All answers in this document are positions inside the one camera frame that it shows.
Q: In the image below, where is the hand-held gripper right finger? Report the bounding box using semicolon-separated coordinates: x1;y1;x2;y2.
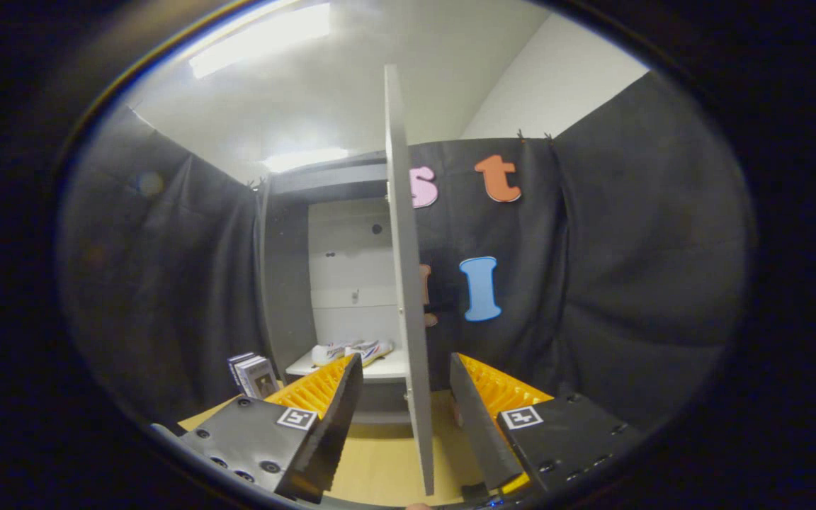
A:
449;352;646;497

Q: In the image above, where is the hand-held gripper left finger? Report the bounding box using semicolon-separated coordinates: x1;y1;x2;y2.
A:
178;353;365;505

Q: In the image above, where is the white canvas shoe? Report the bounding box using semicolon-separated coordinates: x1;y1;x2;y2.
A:
311;343;356;367
348;339;395;367

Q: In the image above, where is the white shoe cabinet door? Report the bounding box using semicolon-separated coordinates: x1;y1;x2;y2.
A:
383;64;436;497

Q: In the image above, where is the grey shoe cabinet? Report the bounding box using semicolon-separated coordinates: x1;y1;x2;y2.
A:
259;149;412;424

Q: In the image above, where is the white cabinet shelf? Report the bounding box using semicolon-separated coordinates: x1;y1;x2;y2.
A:
285;351;409;383

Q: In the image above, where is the grey cover book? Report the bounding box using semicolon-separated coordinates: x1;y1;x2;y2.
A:
236;356;280;399

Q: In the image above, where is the blue spine book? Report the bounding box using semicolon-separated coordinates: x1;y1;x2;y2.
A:
227;352;256;387

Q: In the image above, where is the black backdrop cloth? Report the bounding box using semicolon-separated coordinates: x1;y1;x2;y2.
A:
57;71;756;433

